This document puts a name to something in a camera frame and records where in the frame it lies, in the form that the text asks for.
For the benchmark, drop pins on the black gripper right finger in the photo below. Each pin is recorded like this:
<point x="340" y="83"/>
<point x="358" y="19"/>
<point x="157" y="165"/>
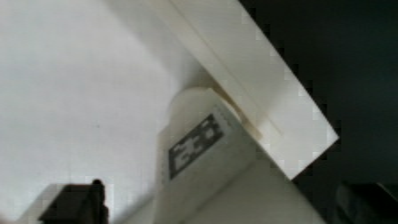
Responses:
<point x="367" y="204"/>

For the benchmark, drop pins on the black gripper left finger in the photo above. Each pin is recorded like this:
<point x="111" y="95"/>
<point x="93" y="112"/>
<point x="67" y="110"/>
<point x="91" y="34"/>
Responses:
<point x="79" y="207"/>

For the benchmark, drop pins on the white table leg with tag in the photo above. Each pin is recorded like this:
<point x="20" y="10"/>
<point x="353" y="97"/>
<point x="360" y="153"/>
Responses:
<point x="221" y="186"/>

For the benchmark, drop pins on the white square table top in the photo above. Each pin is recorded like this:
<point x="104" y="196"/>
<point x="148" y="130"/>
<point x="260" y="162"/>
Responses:
<point x="100" y="58"/>

